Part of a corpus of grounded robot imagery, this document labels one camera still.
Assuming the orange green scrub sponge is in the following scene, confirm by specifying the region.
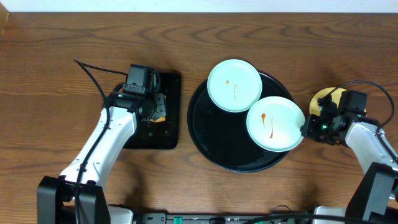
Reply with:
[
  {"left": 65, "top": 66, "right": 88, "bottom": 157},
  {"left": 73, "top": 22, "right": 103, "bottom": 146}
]
[{"left": 149, "top": 93, "right": 166, "bottom": 123}]

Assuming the yellow plate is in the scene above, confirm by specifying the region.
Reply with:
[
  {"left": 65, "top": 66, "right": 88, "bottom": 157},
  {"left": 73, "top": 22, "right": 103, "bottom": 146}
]
[{"left": 308, "top": 86, "right": 368, "bottom": 146}]

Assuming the light blue plate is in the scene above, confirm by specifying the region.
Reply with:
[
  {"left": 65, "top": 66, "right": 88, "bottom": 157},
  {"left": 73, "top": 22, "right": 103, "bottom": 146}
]
[
  {"left": 207, "top": 59, "right": 262, "bottom": 113},
  {"left": 246, "top": 96, "right": 305, "bottom": 152}
]

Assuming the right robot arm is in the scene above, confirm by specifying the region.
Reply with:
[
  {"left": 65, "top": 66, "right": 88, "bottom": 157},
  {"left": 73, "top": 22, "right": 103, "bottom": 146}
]
[{"left": 302, "top": 103, "right": 397, "bottom": 223}]

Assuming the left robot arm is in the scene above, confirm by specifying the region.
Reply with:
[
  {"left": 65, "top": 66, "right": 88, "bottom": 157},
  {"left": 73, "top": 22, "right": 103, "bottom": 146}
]
[{"left": 37, "top": 91, "right": 166, "bottom": 223}]

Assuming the black rectangular tray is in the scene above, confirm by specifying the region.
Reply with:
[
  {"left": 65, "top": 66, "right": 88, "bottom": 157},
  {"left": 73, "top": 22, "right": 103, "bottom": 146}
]
[{"left": 124, "top": 70, "right": 182, "bottom": 150}]

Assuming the black round tray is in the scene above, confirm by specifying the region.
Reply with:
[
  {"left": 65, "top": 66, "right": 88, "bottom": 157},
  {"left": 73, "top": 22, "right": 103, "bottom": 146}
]
[{"left": 187, "top": 81, "right": 288, "bottom": 172}]

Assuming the light blue plate top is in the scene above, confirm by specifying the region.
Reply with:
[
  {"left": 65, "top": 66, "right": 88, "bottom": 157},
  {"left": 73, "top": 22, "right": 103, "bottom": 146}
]
[{"left": 207, "top": 59, "right": 262, "bottom": 113}]

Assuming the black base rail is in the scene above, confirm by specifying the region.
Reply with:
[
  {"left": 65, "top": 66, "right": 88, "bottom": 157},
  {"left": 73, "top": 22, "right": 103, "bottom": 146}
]
[{"left": 107, "top": 212, "right": 315, "bottom": 224}]

